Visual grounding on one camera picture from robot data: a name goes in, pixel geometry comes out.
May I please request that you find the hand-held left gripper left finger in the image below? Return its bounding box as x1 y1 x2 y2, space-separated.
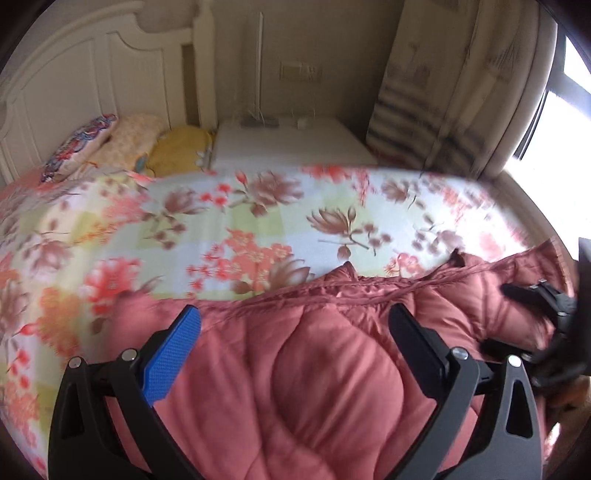
48 305 204 480

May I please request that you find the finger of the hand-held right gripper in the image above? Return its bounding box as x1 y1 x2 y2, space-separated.
480 339 551 365
501 281 575 319

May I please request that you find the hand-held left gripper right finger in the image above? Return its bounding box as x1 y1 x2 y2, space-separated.
389 302 546 480

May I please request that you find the pink quilted coat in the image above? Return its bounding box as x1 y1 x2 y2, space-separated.
104 237 578 480

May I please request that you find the bed with floral sheet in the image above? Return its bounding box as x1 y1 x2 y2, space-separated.
0 164 559 472

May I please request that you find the window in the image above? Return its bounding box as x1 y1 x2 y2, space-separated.
508 23 591 185

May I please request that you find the yellow pillow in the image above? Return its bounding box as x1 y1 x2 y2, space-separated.
148 126 215 178

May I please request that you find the printed curtain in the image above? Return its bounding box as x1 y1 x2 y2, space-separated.
366 0 559 178

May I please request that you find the beige pillow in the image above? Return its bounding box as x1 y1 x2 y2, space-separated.
88 114 167 171

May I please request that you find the patterned cushion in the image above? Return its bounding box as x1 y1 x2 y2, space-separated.
39 114 118 183

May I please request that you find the pink pillow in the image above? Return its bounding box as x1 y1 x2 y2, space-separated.
0 168 47 208

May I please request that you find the white nightstand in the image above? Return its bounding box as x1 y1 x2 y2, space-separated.
210 116 379 172

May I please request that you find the white wooden headboard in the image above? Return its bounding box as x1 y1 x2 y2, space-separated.
0 0 218 181

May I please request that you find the wall socket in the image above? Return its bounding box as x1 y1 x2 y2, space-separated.
279 60 321 83

